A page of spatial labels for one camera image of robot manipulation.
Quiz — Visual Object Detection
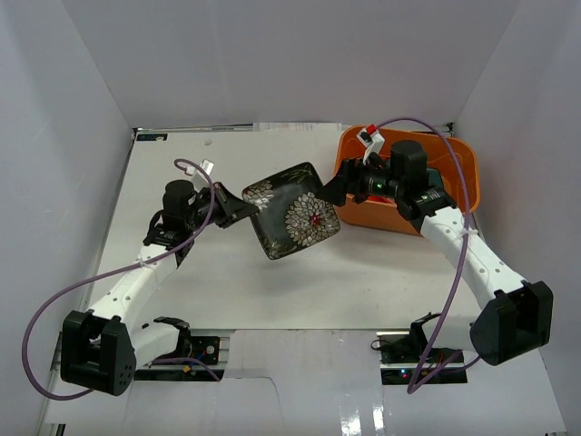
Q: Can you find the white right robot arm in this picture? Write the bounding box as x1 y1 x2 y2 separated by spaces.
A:
323 139 554 366

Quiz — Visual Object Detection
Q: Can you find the aluminium rail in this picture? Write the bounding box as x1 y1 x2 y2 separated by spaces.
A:
35 334 63 436

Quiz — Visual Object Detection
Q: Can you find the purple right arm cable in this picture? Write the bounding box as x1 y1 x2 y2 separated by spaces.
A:
369 116 482 395

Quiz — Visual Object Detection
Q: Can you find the dark floral square plate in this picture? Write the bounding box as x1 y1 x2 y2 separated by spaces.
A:
241 162 340 260

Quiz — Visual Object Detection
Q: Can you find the teal square plate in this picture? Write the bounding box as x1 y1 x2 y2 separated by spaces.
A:
427 167 444 189

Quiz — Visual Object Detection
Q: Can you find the orange plastic bin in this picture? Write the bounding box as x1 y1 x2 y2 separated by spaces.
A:
336 127 480 236

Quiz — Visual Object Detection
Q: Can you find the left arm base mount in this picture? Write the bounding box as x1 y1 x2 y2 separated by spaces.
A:
132 316 230 382

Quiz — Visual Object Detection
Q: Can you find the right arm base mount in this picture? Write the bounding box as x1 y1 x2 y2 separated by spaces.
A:
369 312 468 386

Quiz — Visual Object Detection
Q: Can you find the orange round plate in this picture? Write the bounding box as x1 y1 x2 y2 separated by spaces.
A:
367 195 395 204

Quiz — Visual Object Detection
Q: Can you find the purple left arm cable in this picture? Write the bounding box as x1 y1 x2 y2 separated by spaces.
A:
21 157 219 401

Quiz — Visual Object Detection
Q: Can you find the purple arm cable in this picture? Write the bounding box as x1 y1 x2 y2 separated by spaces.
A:
21 157 219 401
369 116 482 395

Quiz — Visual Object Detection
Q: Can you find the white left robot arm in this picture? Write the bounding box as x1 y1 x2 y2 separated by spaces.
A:
60 163 340 396

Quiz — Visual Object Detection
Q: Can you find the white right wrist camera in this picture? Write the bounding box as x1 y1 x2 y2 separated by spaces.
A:
357 124 385 164

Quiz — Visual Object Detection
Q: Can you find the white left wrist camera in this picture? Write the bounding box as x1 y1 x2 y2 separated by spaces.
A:
183 159 214 177

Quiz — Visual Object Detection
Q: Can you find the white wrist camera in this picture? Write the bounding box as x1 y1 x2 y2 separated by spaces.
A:
183 159 214 177
357 124 385 164

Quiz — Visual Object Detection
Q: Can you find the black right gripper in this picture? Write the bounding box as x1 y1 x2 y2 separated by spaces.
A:
314 154 404 208

